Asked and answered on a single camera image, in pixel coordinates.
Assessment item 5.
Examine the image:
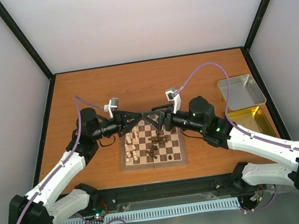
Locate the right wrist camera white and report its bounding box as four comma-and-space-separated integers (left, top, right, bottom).
165, 87, 182, 114

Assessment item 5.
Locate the row of white chess pieces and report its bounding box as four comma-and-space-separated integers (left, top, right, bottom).
124, 128, 141, 164

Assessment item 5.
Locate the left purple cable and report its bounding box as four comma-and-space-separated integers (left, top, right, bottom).
0, 91, 123, 224

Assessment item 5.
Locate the light blue cable duct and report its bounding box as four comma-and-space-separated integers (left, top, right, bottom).
53, 194, 242, 224

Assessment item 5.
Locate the wooden folding chess board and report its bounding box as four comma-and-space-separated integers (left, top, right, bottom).
120, 119, 187, 171

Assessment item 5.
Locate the purple cable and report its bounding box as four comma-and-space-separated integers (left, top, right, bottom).
172, 48, 299, 222
0, 91, 123, 224

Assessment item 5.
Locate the silver tin lid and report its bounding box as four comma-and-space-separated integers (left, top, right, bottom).
216, 74, 267, 112

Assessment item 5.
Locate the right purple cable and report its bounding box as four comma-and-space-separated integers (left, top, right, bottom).
172, 48, 299, 222

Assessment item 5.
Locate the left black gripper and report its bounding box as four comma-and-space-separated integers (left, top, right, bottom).
90, 106, 145, 142

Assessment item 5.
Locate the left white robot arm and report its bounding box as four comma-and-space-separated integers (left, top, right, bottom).
8, 108, 142, 224

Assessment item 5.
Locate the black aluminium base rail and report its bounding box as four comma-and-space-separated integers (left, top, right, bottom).
19, 159, 299, 224

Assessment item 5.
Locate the gold tin box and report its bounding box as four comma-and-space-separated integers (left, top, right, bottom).
228, 105, 277, 137

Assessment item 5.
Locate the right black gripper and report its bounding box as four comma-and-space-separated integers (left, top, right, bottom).
142, 99, 205, 142

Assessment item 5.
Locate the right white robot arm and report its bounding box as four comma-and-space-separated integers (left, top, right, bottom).
143, 96, 299, 190

